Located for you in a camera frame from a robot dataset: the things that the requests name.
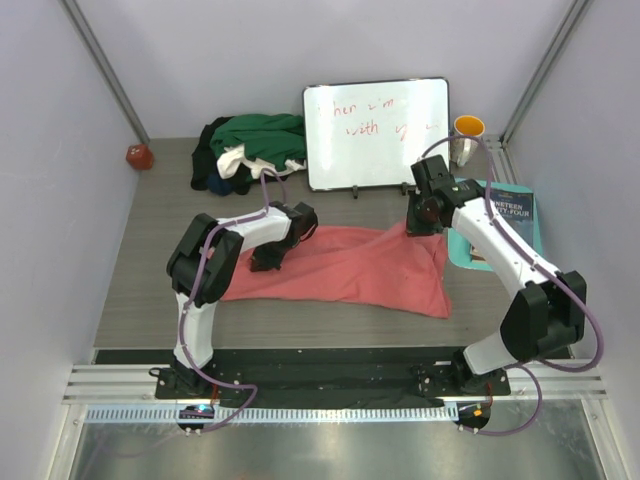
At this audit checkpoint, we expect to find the pink t shirt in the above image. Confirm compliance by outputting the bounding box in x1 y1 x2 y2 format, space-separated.
222 223 452 319

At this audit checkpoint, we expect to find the white dry-erase board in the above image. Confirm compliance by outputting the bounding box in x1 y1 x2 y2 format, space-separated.
302 77 450 191

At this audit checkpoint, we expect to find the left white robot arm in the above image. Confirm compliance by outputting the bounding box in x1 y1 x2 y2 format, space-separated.
167 202 318 399

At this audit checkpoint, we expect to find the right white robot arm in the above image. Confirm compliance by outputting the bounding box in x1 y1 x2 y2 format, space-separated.
406 155 586 395

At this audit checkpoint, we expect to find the teal tray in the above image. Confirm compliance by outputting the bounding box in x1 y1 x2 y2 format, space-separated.
447 182 543 271

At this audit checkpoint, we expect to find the yellow white mug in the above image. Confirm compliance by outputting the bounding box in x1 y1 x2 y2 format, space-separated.
450 115 485 167

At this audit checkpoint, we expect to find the blue 1984 book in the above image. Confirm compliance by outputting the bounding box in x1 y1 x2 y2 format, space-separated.
490 189 535 247

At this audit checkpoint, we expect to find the white t shirt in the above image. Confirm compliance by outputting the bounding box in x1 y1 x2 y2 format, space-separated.
217 145 307 180

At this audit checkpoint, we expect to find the black t shirt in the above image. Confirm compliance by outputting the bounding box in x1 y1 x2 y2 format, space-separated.
190 117 250 197

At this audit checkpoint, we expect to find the green t shirt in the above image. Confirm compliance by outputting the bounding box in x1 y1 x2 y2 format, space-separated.
210 114 307 171

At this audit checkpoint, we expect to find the red cube eraser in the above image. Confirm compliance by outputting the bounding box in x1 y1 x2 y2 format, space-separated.
126 144 154 171

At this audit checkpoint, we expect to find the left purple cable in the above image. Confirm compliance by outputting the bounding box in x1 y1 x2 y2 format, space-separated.
179 169 291 386

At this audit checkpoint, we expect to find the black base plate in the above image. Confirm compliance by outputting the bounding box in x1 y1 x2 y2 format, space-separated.
149 347 511 410

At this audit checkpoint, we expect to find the white slotted cable duct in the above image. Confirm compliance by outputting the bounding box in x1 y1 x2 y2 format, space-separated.
85 403 459 425

